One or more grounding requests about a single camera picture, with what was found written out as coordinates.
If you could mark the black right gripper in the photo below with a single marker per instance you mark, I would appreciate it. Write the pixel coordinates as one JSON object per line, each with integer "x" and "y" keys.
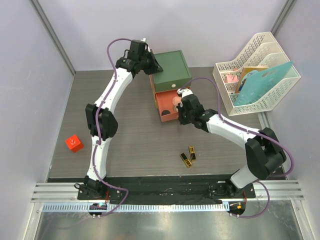
{"x": 182, "y": 120}

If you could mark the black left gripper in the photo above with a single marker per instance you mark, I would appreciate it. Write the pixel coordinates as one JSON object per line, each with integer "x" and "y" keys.
{"x": 155, "y": 67}

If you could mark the pink round compact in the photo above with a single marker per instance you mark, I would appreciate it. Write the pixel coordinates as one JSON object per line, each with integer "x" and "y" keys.
{"x": 176, "y": 100}

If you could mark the green top drawer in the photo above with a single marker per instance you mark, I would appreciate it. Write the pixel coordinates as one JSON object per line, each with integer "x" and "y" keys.
{"x": 168, "y": 85}

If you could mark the red drawer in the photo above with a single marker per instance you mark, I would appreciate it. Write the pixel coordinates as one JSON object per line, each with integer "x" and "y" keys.
{"x": 164, "y": 100}

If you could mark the gold black lipstick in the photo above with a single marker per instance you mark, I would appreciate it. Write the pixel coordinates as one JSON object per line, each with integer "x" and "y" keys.
{"x": 186, "y": 160}
{"x": 192, "y": 153}

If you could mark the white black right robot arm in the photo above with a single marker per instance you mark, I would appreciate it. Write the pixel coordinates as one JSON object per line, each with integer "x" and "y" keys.
{"x": 263, "y": 154}

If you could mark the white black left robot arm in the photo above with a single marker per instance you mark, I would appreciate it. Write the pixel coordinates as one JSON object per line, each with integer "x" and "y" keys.
{"x": 100, "y": 118}

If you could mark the green drawer cabinet shell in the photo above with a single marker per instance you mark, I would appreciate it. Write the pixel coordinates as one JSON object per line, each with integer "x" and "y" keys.
{"x": 174, "y": 66}

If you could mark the pink sticky note pad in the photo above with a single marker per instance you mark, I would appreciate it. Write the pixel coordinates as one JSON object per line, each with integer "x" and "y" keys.
{"x": 229, "y": 78}

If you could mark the cream perforated file organizer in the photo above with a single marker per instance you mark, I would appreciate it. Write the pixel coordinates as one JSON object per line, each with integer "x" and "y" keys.
{"x": 261, "y": 50}

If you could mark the brown illustrated book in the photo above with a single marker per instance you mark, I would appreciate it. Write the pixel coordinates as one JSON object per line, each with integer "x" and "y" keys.
{"x": 247, "y": 72}

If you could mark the teal plastic folder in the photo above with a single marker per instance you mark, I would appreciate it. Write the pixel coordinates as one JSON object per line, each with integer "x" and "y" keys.
{"x": 258, "y": 84}

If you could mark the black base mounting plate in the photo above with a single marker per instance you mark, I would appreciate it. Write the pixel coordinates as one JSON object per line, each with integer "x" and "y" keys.
{"x": 163, "y": 193}

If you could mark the red cube block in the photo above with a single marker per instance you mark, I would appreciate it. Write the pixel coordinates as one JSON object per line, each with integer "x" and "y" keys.
{"x": 74, "y": 143}

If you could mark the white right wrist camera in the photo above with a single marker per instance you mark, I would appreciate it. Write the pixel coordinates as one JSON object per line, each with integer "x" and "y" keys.
{"x": 183, "y": 92}

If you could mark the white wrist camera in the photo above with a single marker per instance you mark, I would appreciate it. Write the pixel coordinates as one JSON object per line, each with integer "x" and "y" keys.
{"x": 183, "y": 92}
{"x": 147, "y": 48}

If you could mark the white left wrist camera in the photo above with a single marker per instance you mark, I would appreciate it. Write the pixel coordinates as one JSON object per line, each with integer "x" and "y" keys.
{"x": 147, "y": 48}

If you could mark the aluminium front rail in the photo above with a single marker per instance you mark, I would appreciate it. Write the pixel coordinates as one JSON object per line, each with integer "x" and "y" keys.
{"x": 63, "y": 197}

